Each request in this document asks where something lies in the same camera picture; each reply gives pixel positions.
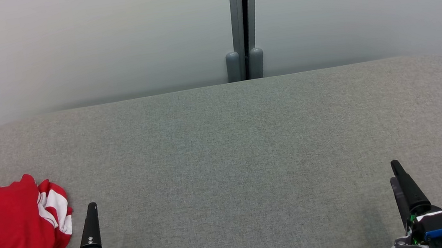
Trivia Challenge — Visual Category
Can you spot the grey metal partition frame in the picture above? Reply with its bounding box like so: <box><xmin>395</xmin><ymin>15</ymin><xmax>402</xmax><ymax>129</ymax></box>
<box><xmin>228</xmin><ymin>0</ymin><xmax>269</xmax><ymax>81</ymax></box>

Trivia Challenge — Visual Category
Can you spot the grey rounded post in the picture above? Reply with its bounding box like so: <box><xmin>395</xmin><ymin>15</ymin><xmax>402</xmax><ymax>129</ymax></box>
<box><xmin>225</xmin><ymin>51</ymin><xmax>243</xmax><ymax>83</ymax></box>
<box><xmin>249</xmin><ymin>46</ymin><xmax>267</xmax><ymax>79</ymax></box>

